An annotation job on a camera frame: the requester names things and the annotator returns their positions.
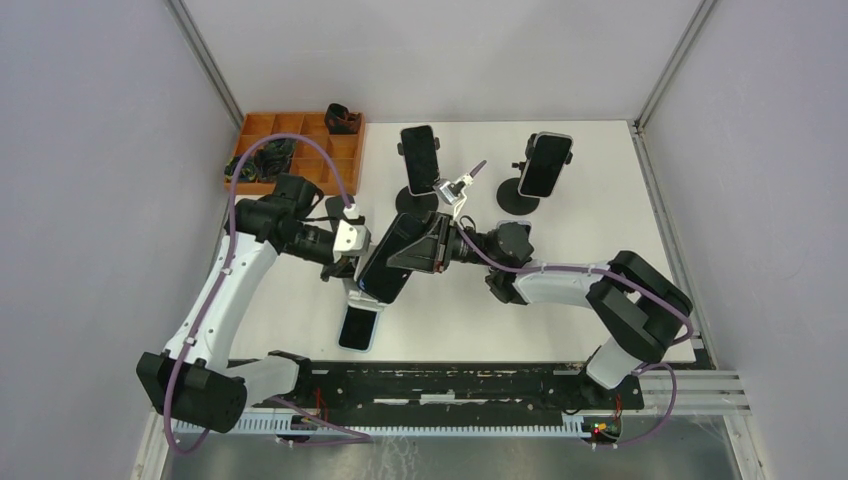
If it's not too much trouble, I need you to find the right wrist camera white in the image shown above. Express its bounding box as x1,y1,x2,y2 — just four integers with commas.
433,175,474,209

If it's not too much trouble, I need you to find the phone on tall stand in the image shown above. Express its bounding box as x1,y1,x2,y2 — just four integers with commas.
400,125,441,196

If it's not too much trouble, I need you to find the black green cable bundle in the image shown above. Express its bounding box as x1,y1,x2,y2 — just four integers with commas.
254,133,299,184

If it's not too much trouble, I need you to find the orange compartment tray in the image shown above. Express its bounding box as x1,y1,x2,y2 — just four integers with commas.
224,112,366,195

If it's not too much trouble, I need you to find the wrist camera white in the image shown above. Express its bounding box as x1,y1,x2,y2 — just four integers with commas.
433,175,474,209
333,219,370,260

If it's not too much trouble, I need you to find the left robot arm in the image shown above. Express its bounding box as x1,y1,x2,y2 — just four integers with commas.
136,174,366,433

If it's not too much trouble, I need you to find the light blue case phone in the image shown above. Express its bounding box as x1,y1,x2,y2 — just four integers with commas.
337,307,379,352

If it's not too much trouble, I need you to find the white silver folding stand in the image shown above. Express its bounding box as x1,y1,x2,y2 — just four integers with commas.
342,278,386,313

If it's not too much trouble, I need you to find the black tall round stand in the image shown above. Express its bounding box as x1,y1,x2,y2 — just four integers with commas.
395,137,440,215

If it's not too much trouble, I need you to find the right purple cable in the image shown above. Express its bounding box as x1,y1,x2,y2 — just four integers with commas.
457,160,696,450

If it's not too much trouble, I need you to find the black right round stand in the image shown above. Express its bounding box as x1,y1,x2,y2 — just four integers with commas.
496,133,540,216

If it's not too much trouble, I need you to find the wooden round base stand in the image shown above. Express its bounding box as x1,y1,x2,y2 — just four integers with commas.
324,195,359,232

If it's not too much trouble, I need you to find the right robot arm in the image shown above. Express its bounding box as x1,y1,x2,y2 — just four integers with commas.
376,212,694,408

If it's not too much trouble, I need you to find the white case phone right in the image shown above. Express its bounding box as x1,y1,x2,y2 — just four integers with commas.
518,132,574,198

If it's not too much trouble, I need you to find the purple case phone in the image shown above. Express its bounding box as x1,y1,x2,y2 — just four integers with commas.
496,220,532,235

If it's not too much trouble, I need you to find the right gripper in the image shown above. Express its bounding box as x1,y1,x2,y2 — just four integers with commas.
384,210,503,273

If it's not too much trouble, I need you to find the black phone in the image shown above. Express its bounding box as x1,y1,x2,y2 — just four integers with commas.
356,213,426,304

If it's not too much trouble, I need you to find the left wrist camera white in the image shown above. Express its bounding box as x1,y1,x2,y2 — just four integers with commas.
333,219,370,260

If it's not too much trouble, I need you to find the light blue cable duct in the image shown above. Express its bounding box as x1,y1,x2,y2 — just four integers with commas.
173,413,587,439

